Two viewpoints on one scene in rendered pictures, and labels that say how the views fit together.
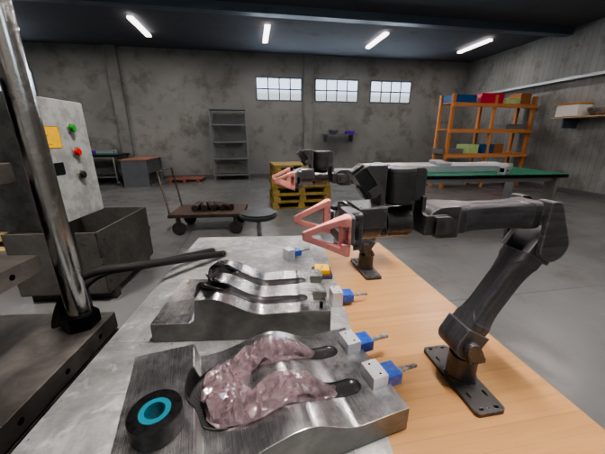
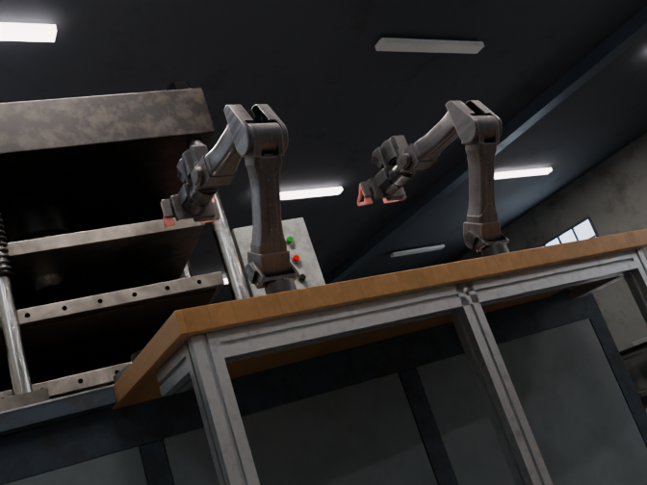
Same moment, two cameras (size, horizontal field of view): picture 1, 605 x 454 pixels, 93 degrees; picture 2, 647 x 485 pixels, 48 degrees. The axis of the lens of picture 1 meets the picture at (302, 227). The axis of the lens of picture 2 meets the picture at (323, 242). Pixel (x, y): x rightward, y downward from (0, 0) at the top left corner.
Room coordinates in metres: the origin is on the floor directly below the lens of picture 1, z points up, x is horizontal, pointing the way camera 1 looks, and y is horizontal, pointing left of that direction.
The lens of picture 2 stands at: (0.08, -1.72, 0.49)
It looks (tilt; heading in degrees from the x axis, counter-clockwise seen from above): 17 degrees up; 66
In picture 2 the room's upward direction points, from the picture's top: 19 degrees counter-clockwise
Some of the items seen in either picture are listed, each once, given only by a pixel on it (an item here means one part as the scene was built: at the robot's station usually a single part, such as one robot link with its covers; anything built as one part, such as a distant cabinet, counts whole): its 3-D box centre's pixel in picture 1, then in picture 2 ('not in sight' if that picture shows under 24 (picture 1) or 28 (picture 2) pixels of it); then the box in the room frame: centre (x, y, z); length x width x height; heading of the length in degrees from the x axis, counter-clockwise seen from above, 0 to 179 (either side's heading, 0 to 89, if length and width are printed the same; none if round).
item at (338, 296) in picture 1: (348, 295); not in sight; (0.87, -0.16, 0.83); 0.13 x 0.05 x 0.05; 99
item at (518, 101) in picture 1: (480, 141); not in sight; (8.24, -4.94, 1.23); 2.71 x 0.72 x 2.45; 100
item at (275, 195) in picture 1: (299, 184); not in sight; (5.88, 0.07, 0.42); 1.20 x 0.82 x 0.84; 101
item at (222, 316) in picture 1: (248, 295); not in sight; (0.81, 0.18, 0.87); 0.50 x 0.26 x 0.14; 93
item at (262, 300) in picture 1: (251, 282); not in sight; (0.80, 0.16, 0.92); 0.35 x 0.16 x 0.09; 93
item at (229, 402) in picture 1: (266, 371); not in sight; (0.46, 0.07, 0.90); 0.26 x 0.18 x 0.08; 110
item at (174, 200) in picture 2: (361, 222); (195, 201); (0.50, -0.11, 1.20); 0.10 x 0.07 x 0.07; 10
